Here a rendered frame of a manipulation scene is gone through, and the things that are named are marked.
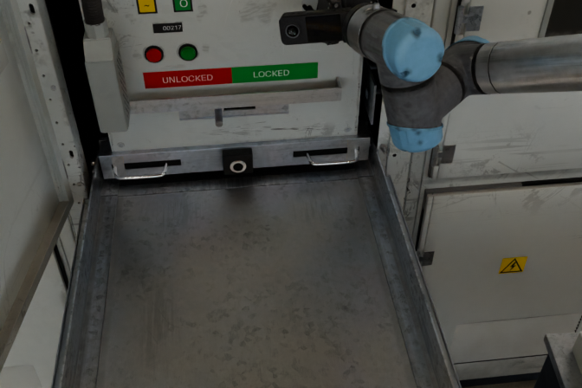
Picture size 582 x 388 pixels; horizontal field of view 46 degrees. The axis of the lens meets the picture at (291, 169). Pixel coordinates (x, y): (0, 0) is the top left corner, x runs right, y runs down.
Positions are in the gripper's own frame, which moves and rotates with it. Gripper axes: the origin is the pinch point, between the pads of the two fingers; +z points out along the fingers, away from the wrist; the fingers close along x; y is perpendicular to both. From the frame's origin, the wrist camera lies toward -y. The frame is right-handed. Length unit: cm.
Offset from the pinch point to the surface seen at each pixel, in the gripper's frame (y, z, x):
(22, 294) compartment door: -56, -1, -41
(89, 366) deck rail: -48, -20, -45
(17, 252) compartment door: -55, 2, -34
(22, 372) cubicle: -67, 37, -87
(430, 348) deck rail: 2, -38, -47
